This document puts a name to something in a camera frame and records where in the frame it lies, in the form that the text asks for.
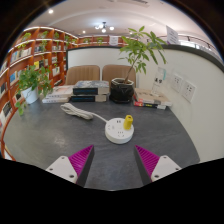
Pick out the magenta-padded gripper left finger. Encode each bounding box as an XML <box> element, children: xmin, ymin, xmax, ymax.
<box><xmin>45</xmin><ymin>144</ymin><xmax>96</xmax><ymax>188</ymax></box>

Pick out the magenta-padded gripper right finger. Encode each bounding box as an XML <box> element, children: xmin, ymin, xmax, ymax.
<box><xmin>133</xmin><ymin>144</ymin><xmax>183</xmax><ymax>186</ymax></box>

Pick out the round white power strip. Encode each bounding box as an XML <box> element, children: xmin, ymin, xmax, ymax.
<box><xmin>104</xmin><ymin>117</ymin><xmax>135</xmax><ymax>145</ymax></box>

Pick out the red-spine book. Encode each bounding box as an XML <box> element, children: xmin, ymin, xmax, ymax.
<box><xmin>132</xmin><ymin>99</ymin><xmax>168</xmax><ymax>111</ymax></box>

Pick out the white book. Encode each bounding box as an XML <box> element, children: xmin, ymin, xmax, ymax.
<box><xmin>49</xmin><ymin>84</ymin><xmax>75</xmax><ymax>99</ymax></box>
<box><xmin>41</xmin><ymin>95</ymin><xmax>71</xmax><ymax>104</ymax></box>

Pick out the beige-cover book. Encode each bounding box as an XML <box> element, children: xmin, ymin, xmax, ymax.
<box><xmin>133</xmin><ymin>87</ymin><xmax>174</xmax><ymax>108</ymax></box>

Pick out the thin dark-cover book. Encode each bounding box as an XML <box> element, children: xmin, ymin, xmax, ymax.
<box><xmin>69</xmin><ymin>94</ymin><xmax>109</xmax><ymax>103</ymax></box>

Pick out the clear acrylic sign stand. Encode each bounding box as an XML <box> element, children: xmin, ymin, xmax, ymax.
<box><xmin>151</xmin><ymin>66</ymin><xmax>168</xmax><ymax>98</ymax></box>

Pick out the small tree in black pot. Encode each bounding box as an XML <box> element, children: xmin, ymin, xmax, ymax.
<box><xmin>109</xmin><ymin>25</ymin><xmax>168</xmax><ymax>105</ymax></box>

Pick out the leafy plant in white pot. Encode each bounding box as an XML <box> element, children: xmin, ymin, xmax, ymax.
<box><xmin>14</xmin><ymin>64</ymin><xmax>55</xmax><ymax>116</ymax></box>

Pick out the tan padded chair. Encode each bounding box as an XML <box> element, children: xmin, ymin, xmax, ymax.
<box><xmin>64</xmin><ymin>64</ymin><xmax>101</xmax><ymax>86</ymax></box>
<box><xmin>101</xmin><ymin>64</ymin><xmax>137</xmax><ymax>88</ymax></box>

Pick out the orange bookshelf unit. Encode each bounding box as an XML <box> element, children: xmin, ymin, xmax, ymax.
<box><xmin>0</xmin><ymin>25</ymin><xmax>131</xmax><ymax>160</ymax></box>

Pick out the white paper sign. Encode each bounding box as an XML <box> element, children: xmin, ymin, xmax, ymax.
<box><xmin>165</xmin><ymin>25</ymin><xmax>181</xmax><ymax>46</ymax></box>

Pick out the small white poster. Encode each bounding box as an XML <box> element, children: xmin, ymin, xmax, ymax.
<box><xmin>108</xmin><ymin>35</ymin><xmax>120</xmax><ymax>47</ymax></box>

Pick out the multi-bulb ceiling lamp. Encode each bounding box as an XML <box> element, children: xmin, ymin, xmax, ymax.
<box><xmin>94</xmin><ymin>21</ymin><xmax>116</xmax><ymax>34</ymax></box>

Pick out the white power strip cable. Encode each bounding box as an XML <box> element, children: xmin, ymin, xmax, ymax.
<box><xmin>59</xmin><ymin>102</ymin><xmax>110</xmax><ymax>124</ymax></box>

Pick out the white wall socket panel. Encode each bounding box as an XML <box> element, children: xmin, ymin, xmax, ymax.
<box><xmin>171</xmin><ymin>73</ymin><xmax>184</xmax><ymax>93</ymax></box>
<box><xmin>181</xmin><ymin>80</ymin><xmax>197</xmax><ymax>103</ymax></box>

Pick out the dark metal rail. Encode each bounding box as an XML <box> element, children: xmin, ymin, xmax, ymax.
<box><xmin>157</xmin><ymin>33</ymin><xmax>215</xmax><ymax>52</ymax></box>

